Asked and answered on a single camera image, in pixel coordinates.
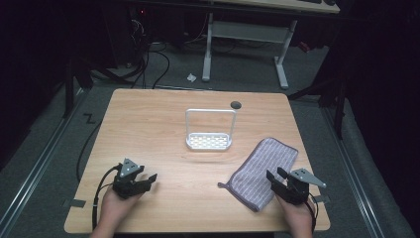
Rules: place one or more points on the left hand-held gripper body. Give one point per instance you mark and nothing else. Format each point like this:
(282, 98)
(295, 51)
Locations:
(127, 180)

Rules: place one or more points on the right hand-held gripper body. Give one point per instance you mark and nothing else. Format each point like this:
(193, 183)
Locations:
(298, 186)

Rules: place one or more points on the purple striped towel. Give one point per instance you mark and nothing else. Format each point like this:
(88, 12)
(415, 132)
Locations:
(261, 172)

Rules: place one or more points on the white towel rack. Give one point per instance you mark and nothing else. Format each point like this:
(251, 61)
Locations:
(208, 140)

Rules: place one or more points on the person's right hand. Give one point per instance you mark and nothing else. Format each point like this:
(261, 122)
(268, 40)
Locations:
(297, 216)

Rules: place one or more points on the grey tape strip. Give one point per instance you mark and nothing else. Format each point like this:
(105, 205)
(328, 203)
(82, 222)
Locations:
(322, 199)
(75, 203)

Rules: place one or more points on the black table grommet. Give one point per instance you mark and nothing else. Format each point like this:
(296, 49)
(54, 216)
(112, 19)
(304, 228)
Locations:
(235, 105)

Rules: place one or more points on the black metal stand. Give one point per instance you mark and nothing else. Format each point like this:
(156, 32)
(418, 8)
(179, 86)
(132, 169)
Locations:
(333, 95)
(69, 89)

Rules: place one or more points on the crumpled white paper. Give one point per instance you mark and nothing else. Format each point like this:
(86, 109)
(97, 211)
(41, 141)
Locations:
(191, 77)

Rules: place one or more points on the metal floor rail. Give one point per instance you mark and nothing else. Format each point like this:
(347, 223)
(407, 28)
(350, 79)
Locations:
(353, 172)
(36, 165)

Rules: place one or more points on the white desk frame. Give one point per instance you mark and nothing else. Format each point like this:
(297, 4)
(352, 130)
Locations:
(247, 31)

